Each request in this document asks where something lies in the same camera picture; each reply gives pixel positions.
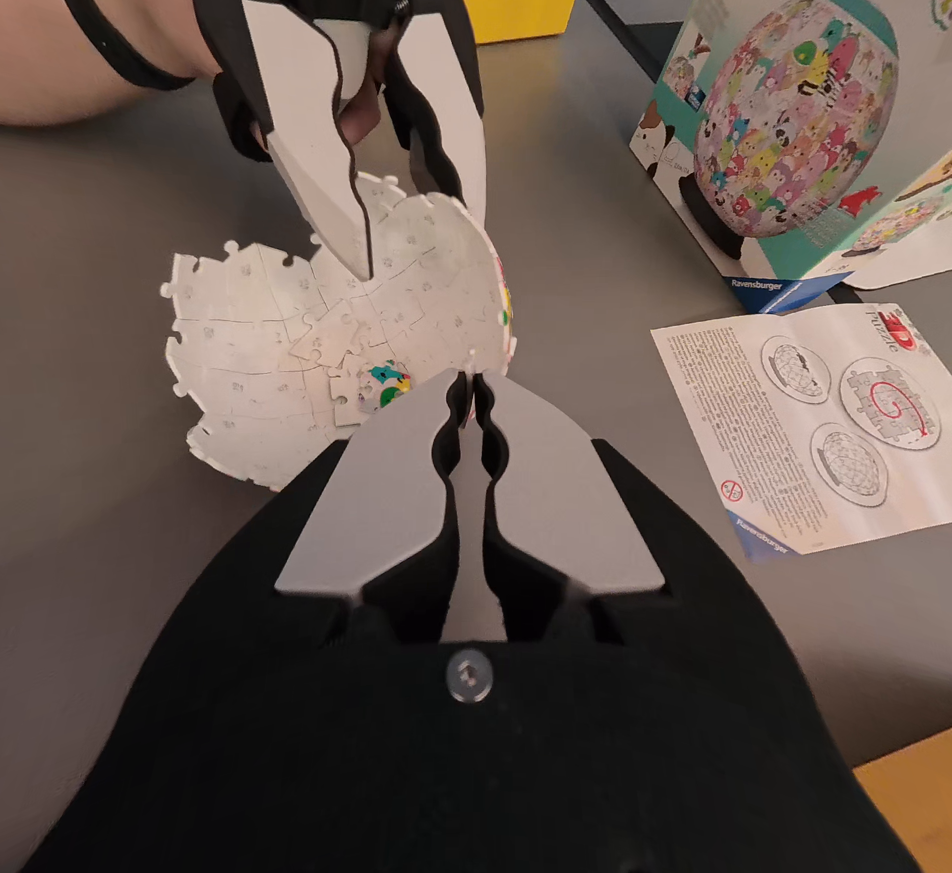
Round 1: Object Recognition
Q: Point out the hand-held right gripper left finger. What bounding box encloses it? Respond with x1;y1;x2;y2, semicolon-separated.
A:
274;368;467;600

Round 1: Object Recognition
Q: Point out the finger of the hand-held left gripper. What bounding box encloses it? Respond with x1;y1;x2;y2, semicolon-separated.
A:
242;0;373;283
383;12;489;223

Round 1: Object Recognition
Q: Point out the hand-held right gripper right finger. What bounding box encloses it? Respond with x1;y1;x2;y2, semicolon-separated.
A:
473;371;666;596

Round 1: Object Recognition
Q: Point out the white half puzzle ball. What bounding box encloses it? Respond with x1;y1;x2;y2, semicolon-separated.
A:
160;173;518;493

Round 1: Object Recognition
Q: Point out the person's left forearm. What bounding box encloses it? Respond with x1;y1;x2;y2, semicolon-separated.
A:
0;0;161;127

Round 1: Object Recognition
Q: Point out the colourful loose puzzle piece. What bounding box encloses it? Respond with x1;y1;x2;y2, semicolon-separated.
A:
368;363;414;409

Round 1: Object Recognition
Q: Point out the colourful puzzle box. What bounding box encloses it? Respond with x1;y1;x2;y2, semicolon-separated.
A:
628;0;952;315

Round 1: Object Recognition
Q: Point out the white instruction leaflet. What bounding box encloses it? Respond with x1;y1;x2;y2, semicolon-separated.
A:
651;302;952;565

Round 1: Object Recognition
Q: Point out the black wrist strap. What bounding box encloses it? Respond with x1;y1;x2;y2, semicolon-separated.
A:
49;0;200;92

